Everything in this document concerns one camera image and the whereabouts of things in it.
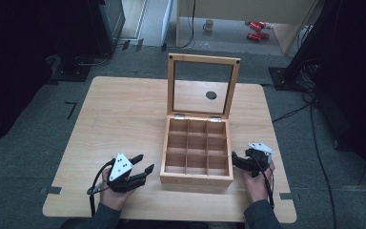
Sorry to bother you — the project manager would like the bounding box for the red can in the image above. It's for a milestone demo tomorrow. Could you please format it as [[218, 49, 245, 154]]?
[[245, 20, 268, 32]]

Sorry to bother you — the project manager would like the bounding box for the short black floor cable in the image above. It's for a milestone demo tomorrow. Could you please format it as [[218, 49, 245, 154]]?
[[272, 102, 312, 124]]

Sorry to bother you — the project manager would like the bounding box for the person's right hand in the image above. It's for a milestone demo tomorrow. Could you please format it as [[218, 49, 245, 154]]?
[[241, 159, 276, 204]]

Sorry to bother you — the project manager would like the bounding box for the wooden compartment box with lid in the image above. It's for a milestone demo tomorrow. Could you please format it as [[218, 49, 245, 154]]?
[[159, 52, 241, 189]]

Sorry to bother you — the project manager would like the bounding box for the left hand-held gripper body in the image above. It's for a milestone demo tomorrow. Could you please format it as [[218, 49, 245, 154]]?
[[107, 152, 148, 194]]

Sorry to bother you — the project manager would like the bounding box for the black hanging cable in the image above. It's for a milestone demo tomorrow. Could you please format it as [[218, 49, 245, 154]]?
[[174, 0, 197, 50]]

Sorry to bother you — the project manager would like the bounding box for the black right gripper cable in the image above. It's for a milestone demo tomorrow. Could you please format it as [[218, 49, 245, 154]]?
[[254, 155, 275, 210]]

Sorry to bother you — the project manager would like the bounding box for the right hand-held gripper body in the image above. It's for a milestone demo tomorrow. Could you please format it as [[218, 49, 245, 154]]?
[[245, 141, 275, 178]]

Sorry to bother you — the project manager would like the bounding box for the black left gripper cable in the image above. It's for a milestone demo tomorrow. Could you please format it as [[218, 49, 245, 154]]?
[[86, 157, 116, 219]]

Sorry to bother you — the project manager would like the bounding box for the black stand base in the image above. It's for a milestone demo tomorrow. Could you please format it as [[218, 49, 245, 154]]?
[[49, 54, 92, 83]]

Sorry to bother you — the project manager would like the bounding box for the person's left hand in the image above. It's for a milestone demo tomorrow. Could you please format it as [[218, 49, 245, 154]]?
[[99, 166, 138, 212]]

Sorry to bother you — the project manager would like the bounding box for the grey tape piece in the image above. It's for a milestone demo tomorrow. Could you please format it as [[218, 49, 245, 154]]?
[[279, 192, 300, 202], [39, 186, 63, 196]]

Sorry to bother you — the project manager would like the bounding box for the white board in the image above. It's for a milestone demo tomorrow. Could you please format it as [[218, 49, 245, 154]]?
[[160, 0, 174, 46]]

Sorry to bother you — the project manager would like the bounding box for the black slanted stand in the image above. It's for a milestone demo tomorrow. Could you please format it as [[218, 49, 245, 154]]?
[[268, 0, 344, 94]]

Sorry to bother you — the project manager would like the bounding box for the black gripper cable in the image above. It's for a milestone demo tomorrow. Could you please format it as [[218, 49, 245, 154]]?
[[86, 157, 116, 219], [254, 155, 275, 210]]

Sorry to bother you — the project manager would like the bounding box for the long black floor cable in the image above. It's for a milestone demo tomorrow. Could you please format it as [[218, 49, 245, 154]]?
[[301, 90, 338, 229]]

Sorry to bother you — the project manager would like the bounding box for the dark cabinet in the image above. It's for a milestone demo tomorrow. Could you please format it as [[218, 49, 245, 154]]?
[[87, 0, 127, 56]]

